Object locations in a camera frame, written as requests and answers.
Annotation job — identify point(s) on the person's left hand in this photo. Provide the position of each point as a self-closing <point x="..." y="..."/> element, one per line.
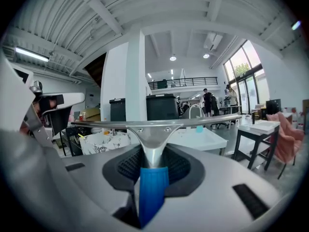
<point x="71" y="117"/>

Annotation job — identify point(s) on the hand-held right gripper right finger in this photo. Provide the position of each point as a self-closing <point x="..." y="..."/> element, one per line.
<point x="217" y="202"/>

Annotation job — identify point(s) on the white table black legs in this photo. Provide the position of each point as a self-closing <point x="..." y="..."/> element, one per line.
<point x="258" y="128"/>

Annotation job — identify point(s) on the cardboard box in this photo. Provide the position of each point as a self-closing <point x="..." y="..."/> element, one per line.
<point x="91" y="113"/>

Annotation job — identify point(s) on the white marble table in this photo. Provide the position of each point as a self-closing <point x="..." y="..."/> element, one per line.
<point x="103" y="144"/>

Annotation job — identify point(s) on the round ceiling lamp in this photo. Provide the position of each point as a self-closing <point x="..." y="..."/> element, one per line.
<point x="206" y="55"/>
<point x="172" y="57"/>

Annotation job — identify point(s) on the white sink basin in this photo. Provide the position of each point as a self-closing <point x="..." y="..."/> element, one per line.
<point x="198" y="140"/>

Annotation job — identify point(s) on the pink upholstered chair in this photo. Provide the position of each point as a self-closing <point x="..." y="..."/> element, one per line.
<point x="287" y="139"/>

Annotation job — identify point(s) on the black monitor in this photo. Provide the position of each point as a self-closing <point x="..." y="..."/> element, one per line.
<point x="273" y="106"/>

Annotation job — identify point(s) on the glass window wall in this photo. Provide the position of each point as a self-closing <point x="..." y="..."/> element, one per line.
<point x="241" y="66"/>

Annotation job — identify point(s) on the white air conditioner unit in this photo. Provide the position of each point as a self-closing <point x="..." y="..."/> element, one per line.
<point x="212" y="41"/>

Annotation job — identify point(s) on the black slatted cabinet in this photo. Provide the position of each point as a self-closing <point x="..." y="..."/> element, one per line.
<point x="117" y="110"/>

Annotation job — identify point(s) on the long ceiling tube light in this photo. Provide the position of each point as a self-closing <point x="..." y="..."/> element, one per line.
<point x="31" y="54"/>

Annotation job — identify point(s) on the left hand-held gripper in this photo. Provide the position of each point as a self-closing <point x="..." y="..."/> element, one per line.
<point x="14" y="100"/>

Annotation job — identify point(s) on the black upright post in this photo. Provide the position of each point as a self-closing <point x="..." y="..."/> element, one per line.
<point x="253" y="117"/>

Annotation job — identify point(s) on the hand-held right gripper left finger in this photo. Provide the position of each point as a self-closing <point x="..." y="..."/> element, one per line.
<point x="79" y="190"/>

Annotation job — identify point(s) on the large black round machine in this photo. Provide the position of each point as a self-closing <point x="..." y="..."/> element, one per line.
<point x="161" y="107"/>

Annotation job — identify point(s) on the yellow tag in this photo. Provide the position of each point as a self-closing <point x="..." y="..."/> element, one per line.
<point x="81" y="136"/>

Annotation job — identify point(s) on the black balcony railing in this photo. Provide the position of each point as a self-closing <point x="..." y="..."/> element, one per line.
<point x="183" y="81"/>

